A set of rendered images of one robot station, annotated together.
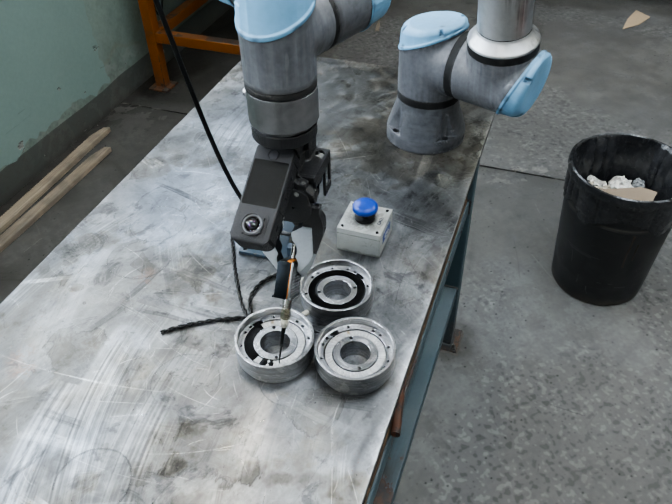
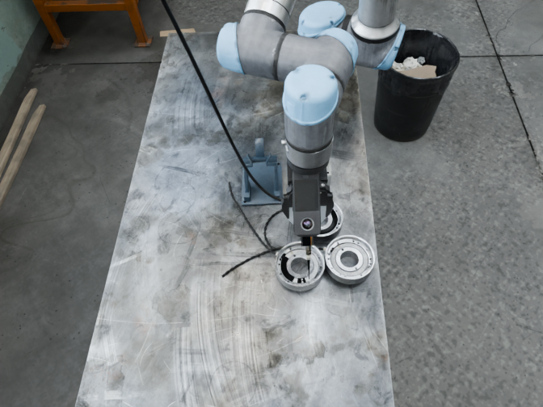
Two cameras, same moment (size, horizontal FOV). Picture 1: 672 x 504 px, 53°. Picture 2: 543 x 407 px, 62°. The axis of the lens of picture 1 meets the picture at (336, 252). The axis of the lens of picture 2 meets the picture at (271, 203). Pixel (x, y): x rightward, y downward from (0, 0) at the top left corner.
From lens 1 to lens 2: 0.36 m
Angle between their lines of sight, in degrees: 17
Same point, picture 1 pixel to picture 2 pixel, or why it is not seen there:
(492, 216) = not seen: hidden behind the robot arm
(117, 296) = (180, 258)
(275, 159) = (307, 178)
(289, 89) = (324, 144)
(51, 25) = not seen: outside the picture
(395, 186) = not seen: hidden behind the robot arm
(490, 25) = (372, 18)
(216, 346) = (260, 275)
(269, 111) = (310, 157)
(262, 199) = (308, 206)
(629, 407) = (441, 202)
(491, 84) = (372, 54)
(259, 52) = (309, 130)
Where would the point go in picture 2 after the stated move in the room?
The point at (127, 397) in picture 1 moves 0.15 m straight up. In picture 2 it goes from (224, 325) to (212, 298)
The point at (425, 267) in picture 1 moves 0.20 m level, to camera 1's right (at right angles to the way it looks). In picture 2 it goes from (359, 185) to (432, 162)
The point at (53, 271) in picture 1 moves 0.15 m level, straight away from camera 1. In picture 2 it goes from (127, 252) to (88, 216)
